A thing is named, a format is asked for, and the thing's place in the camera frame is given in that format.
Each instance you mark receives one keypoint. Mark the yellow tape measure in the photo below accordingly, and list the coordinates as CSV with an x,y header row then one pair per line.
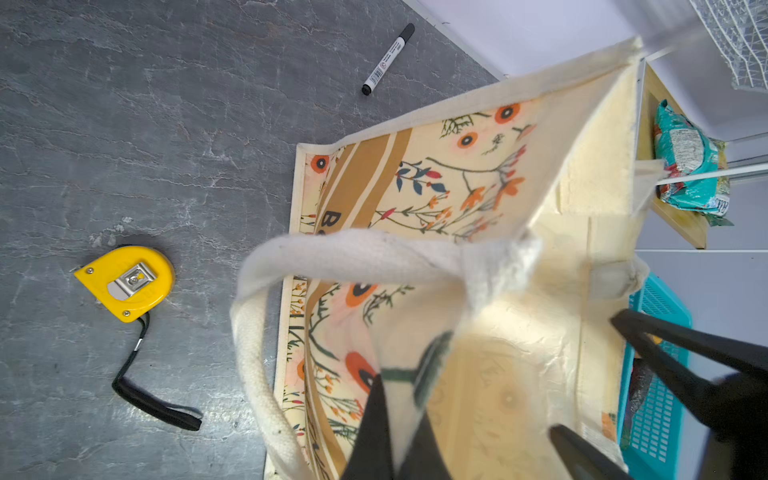
x,y
130,281

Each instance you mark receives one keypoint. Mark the white wire wall rack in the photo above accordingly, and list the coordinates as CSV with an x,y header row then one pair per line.
x,y
739,30

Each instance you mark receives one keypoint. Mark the black white marker pen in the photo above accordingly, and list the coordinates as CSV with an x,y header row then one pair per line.
x,y
386,61

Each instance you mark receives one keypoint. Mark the teal plastic basket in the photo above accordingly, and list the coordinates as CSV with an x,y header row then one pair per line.
x,y
649,415

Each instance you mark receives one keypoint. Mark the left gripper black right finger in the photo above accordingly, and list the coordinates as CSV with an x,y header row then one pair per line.
x,y
424,460

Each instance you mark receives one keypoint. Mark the teal snack bag lower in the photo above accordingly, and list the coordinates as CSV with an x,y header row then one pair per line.
x,y
686,151

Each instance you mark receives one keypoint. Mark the cream floral tote bag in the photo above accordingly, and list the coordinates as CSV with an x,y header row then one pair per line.
x,y
471,253

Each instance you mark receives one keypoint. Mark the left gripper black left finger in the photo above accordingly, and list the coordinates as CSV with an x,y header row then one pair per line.
x,y
371,458

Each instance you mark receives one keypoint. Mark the white two-tier wooden shelf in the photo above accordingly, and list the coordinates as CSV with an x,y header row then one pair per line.
x,y
691,226

